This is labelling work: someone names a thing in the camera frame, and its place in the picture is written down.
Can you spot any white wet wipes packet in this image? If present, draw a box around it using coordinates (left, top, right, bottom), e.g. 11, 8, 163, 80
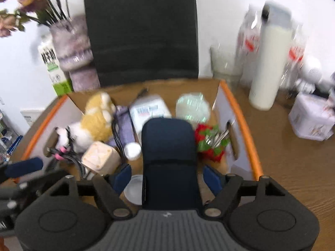
129, 95, 172, 147

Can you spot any cluttered shelf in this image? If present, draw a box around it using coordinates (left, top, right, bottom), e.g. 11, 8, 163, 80
0, 98, 23, 160

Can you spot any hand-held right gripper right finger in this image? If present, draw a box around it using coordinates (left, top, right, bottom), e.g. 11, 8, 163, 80
203, 164, 287, 217

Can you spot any small white robot lamp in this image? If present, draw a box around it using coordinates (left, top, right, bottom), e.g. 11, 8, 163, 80
294, 55, 325, 95

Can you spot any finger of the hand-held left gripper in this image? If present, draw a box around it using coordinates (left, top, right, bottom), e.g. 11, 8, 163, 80
4, 158, 44, 178
18, 169, 70, 192

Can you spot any white patterned canister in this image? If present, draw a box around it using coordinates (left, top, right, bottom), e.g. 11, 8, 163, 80
288, 93, 335, 142

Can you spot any yellow white plush toy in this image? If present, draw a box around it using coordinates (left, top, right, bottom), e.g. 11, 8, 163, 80
55, 92, 117, 153

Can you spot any clear glass cup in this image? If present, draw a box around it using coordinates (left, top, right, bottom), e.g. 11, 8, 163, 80
209, 44, 243, 82

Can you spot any black cable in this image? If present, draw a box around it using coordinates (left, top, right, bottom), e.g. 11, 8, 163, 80
46, 120, 126, 181

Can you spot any purple cloth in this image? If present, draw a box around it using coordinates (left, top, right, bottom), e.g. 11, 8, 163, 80
108, 106, 137, 149

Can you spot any brown wooden desktop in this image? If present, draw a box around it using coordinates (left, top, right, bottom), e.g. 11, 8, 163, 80
0, 80, 335, 251

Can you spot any cream cube box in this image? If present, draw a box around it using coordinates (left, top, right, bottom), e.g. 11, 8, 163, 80
81, 141, 122, 176

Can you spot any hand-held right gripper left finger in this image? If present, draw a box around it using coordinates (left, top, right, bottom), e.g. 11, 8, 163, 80
50, 163, 133, 219

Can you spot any black paper bag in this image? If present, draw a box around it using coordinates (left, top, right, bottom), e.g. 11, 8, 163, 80
82, 0, 200, 87

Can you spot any red artificial flower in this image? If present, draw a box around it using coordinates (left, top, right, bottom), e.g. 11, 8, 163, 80
195, 124, 231, 163

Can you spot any navy glasses case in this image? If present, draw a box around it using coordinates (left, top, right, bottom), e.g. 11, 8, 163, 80
141, 118, 204, 211

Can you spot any clear plastic water bottle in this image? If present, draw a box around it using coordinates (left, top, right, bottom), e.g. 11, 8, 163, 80
281, 18, 308, 92
237, 4, 265, 84

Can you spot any green white milk carton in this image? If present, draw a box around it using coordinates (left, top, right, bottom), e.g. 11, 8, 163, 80
37, 35, 74, 96

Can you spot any white cardboard box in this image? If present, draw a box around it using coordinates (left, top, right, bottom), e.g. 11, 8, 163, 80
20, 108, 46, 126

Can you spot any red cardboard box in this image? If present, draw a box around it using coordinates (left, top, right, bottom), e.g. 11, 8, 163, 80
14, 78, 263, 207

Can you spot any green white ball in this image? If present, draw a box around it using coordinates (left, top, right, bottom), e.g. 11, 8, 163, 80
176, 93, 210, 128

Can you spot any white thermos bottle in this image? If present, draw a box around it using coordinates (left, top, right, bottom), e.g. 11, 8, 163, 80
248, 1, 294, 111

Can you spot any white round lid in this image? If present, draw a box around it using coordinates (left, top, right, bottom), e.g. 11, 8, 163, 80
124, 175, 144, 205
124, 142, 142, 160

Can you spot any metal spoon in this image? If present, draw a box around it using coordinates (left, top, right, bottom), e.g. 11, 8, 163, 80
209, 122, 232, 147

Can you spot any purple patterned vase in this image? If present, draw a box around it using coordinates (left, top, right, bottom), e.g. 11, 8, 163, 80
49, 14, 101, 92

